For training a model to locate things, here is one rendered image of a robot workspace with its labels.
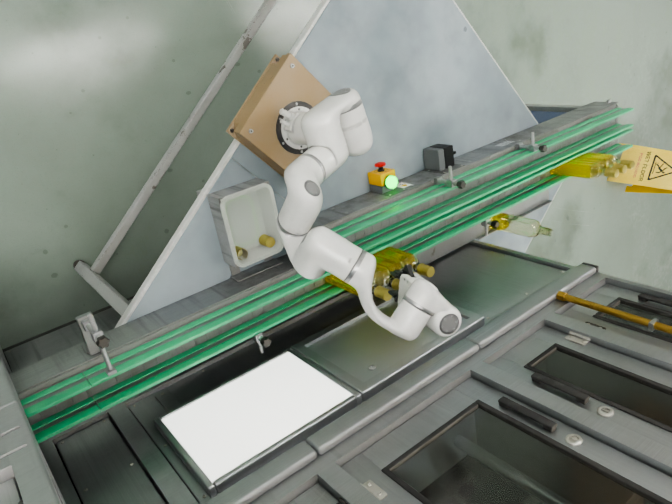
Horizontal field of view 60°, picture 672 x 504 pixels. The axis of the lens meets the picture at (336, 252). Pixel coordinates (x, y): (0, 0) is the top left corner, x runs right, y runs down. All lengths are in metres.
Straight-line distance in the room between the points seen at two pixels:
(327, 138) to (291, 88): 0.38
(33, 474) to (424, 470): 0.77
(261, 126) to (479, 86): 1.04
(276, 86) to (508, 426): 1.10
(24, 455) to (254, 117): 1.05
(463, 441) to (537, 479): 0.18
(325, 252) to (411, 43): 1.11
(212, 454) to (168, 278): 0.56
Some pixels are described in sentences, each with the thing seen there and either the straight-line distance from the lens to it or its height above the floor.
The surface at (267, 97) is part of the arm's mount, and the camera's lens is 1.73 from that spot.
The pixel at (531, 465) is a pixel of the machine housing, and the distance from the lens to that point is 1.37.
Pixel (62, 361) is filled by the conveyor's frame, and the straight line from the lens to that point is 1.68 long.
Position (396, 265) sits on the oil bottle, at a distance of 1.79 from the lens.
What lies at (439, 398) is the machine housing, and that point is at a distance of 1.55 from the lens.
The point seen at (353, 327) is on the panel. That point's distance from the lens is 1.80.
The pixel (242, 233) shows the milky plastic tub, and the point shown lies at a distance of 1.81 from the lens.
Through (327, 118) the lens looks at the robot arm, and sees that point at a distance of 1.43.
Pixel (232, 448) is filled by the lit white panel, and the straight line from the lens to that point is 1.46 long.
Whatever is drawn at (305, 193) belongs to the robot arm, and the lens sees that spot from 1.30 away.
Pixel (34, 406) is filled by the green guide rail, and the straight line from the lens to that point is 1.58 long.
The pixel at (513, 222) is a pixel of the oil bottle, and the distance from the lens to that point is 2.31.
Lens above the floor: 2.34
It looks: 51 degrees down
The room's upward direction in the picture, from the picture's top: 110 degrees clockwise
